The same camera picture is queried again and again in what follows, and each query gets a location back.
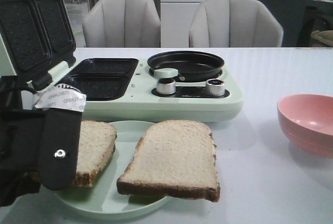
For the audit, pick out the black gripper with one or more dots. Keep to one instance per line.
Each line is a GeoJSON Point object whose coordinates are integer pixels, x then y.
{"type": "Point", "coordinates": [63, 106]}

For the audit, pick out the white bread slice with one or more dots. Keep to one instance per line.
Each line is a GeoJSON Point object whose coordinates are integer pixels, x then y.
{"type": "Point", "coordinates": [175, 158]}
{"type": "Point", "coordinates": [97, 145]}

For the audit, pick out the mint green sandwich maker lid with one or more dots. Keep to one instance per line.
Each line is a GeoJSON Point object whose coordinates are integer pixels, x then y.
{"type": "Point", "coordinates": [36, 36]}

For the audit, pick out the pink plastic bowl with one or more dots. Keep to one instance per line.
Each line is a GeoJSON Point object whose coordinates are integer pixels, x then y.
{"type": "Point", "coordinates": [306, 120]}

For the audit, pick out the mint green breakfast maker base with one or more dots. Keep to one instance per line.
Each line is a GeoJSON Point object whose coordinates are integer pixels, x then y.
{"type": "Point", "coordinates": [122, 89]}

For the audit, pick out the mint green round plate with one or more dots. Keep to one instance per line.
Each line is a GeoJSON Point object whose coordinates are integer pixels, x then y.
{"type": "Point", "coordinates": [102, 201]}

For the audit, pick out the left silver control knob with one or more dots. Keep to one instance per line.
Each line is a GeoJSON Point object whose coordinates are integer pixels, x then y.
{"type": "Point", "coordinates": [166, 86]}

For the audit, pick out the silver control knob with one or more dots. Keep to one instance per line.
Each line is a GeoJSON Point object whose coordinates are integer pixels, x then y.
{"type": "Point", "coordinates": [166, 86]}
{"type": "Point", "coordinates": [215, 87]}

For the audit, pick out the left grey upholstered chair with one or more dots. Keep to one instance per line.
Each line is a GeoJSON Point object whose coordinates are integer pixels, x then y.
{"type": "Point", "coordinates": [122, 23]}

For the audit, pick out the grey upholstered chair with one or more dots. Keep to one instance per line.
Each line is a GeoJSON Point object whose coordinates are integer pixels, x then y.
{"type": "Point", "coordinates": [234, 23]}
{"type": "Point", "coordinates": [122, 23]}

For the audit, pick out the black round frying pan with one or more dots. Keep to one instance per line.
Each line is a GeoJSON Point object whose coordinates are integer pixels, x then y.
{"type": "Point", "coordinates": [193, 66]}

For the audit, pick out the right silver control knob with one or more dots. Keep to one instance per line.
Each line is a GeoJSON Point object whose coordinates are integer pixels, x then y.
{"type": "Point", "coordinates": [215, 87]}

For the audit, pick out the white cabinet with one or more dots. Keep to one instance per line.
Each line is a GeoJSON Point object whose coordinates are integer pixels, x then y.
{"type": "Point", "coordinates": [176, 17]}

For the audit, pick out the right grey upholstered chair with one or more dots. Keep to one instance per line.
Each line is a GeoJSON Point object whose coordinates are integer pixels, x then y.
{"type": "Point", "coordinates": [234, 23]}

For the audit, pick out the dark sofa with cushion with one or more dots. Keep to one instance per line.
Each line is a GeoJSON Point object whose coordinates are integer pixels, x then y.
{"type": "Point", "coordinates": [317, 16]}

